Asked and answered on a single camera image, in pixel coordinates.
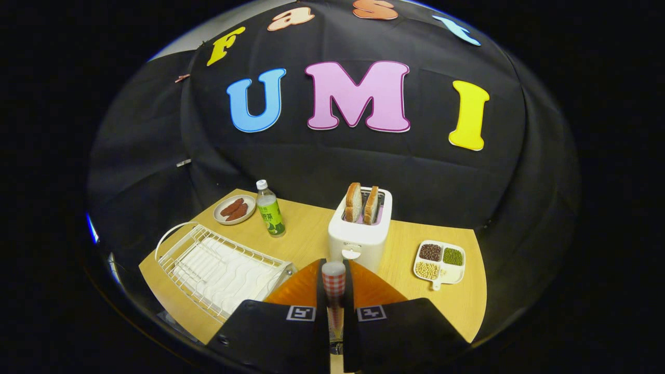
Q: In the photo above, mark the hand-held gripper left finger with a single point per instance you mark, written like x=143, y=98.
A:
x=270, y=335

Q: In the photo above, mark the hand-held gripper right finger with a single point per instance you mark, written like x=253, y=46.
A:
x=405, y=335

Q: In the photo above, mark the white divided dish with beans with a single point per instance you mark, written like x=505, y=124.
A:
x=451, y=274

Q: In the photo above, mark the white toaster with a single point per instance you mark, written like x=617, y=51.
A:
x=358, y=238

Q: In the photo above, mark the green tea bottle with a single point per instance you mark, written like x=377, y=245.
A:
x=271, y=214

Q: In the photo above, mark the red sausage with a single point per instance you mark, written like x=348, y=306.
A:
x=231, y=207
x=238, y=212

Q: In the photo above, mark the small grey saucer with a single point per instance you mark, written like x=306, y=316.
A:
x=249, y=203

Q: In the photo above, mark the toast bread slice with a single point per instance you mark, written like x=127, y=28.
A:
x=371, y=205
x=353, y=202

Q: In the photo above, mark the black backdrop cloth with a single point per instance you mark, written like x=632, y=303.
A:
x=415, y=171

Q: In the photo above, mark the silver clip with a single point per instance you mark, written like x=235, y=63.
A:
x=183, y=162

